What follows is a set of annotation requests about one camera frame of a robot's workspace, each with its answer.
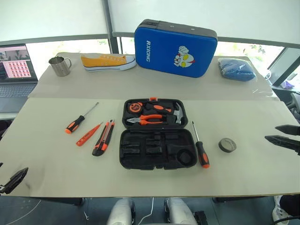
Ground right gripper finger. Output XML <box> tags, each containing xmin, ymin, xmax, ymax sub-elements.
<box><xmin>274</xmin><ymin>125</ymin><xmax>300</xmax><ymax>136</ymax></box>
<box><xmin>264</xmin><ymin>135</ymin><xmax>300</xmax><ymax>156</ymax></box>

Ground flathead screwdriver orange black handle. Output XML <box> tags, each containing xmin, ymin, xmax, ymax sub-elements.
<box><xmin>65</xmin><ymin>102</ymin><xmax>99</xmax><ymax>135</ymax></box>

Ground orange tester pen screwdriver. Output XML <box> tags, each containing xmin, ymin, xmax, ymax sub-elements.
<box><xmin>75</xmin><ymin>121</ymin><xmax>104</xmax><ymax>147</ymax></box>

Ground phillips screwdriver black orange handle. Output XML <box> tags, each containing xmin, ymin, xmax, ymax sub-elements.
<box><xmin>191</xmin><ymin>120</ymin><xmax>210</xmax><ymax>169</ymax></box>

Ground black orange utility knife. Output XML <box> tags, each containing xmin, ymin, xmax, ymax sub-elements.
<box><xmin>92</xmin><ymin>119</ymin><xmax>116</xmax><ymax>157</ymax></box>

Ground black tool case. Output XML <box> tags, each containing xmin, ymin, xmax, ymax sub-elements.
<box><xmin>119</xmin><ymin>97</ymin><xmax>198</xmax><ymax>171</ymax></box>

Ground black office chair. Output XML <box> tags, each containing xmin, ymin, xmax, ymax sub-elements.
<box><xmin>271</xmin><ymin>86</ymin><xmax>300</xmax><ymax>119</ymax></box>

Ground black table foot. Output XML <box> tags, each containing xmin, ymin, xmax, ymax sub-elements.
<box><xmin>30</xmin><ymin>197</ymin><xmax>86</xmax><ymax>207</ymax></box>
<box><xmin>212</xmin><ymin>196</ymin><xmax>275</xmax><ymax>204</ymax></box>

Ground dark trouser leg of bystander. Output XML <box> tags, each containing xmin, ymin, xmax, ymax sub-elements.
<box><xmin>280</xmin><ymin>194</ymin><xmax>300</xmax><ymax>211</ymax></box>

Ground grey electrical tape roll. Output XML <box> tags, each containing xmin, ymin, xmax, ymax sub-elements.
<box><xmin>218</xmin><ymin>138</ymin><xmax>237</xmax><ymax>153</ymax></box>

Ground white sneaker of bystander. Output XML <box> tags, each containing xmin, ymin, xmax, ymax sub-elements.
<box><xmin>272</xmin><ymin>195</ymin><xmax>293</xmax><ymax>225</ymax></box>

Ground open grey laptop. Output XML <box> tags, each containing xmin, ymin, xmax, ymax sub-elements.
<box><xmin>0</xmin><ymin>44</ymin><xmax>39</xmax><ymax>113</ymax></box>

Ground blue cloth in plastic bag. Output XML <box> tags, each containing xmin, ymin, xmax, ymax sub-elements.
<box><xmin>217</xmin><ymin>57</ymin><xmax>256</xmax><ymax>82</ymax></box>

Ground silver robot left leg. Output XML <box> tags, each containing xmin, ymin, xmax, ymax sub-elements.
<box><xmin>106</xmin><ymin>198</ymin><xmax>136</xmax><ymax>225</ymax></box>

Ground silver robot leg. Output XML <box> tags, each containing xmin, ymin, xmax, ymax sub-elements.
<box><xmin>106</xmin><ymin>198</ymin><xmax>136</xmax><ymax>225</ymax></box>
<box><xmin>164</xmin><ymin>198</ymin><xmax>197</xmax><ymax>225</ymax></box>

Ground stainless steel mug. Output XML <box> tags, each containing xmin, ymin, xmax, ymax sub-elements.
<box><xmin>48</xmin><ymin>56</ymin><xmax>72</xmax><ymax>77</ymax></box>

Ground silver robot right leg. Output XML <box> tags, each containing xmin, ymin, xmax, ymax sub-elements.
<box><xmin>164</xmin><ymin>198</ymin><xmax>197</xmax><ymax>225</ymax></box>

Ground claw hammer orange black grip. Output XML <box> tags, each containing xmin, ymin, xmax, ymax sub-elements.
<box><xmin>145</xmin><ymin>102</ymin><xmax>186</xmax><ymax>125</ymax></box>

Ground orange black tape measure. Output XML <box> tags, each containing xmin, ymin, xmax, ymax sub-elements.
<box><xmin>128</xmin><ymin>102</ymin><xmax>144</xmax><ymax>115</ymax></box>

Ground yellow canvas sneaker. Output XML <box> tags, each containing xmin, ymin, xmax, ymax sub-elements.
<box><xmin>81</xmin><ymin>53</ymin><xmax>136</xmax><ymax>72</ymax></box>

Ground blue RXIONG cartoon case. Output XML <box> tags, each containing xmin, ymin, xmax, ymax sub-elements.
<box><xmin>134</xmin><ymin>19</ymin><xmax>218</xmax><ymax>79</ymax></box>

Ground thin white cable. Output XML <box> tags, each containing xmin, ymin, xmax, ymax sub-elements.
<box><xmin>142</xmin><ymin>196</ymin><xmax>155</xmax><ymax>222</ymax></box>

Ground orange handled pliers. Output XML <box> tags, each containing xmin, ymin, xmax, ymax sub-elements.
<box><xmin>127</xmin><ymin>114</ymin><xmax>166</xmax><ymax>127</ymax></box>

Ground grey window frame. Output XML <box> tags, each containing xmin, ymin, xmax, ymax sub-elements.
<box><xmin>0</xmin><ymin>0</ymin><xmax>300</xmax><ymax>56</ymax></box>

